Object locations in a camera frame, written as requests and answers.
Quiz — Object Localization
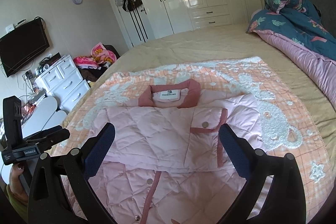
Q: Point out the white drawer chest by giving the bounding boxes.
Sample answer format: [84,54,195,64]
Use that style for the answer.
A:
[35,55,90,113]

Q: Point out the white rounded desk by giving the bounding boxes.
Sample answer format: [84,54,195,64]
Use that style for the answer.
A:
[0,95,68,185]

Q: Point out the blue and pink duvet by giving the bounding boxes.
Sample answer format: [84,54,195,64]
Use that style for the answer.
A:
[247,0,335,105]

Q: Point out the pink quilted coat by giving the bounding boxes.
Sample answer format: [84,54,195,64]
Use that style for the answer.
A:
[89,80,265,223]

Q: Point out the black wall television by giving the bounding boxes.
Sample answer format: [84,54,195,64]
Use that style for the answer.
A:
[0,18,50,77]

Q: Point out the pink patterned clothes pile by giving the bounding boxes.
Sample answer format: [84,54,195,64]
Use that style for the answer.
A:
[73,43,117,69]

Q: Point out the orange plaid bear blanket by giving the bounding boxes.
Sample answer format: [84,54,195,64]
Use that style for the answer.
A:
[53,57,335,220]

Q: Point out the left hand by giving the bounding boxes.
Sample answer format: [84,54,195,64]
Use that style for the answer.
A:
[9,164,29,205]

